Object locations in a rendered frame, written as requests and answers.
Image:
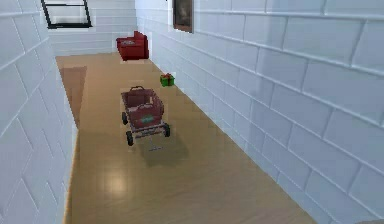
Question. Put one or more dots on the black framed window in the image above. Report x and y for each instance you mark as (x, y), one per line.
(66, 15)

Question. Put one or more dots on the red toy wagon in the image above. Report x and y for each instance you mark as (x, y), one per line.
(145, 111)

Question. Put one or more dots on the dark framed wall picture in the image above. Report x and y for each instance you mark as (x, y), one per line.
(182, 14)

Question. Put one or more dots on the green gift box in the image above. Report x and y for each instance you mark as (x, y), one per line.
(167, 80)

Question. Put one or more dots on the red armchair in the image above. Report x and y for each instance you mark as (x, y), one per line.
(133, 47)

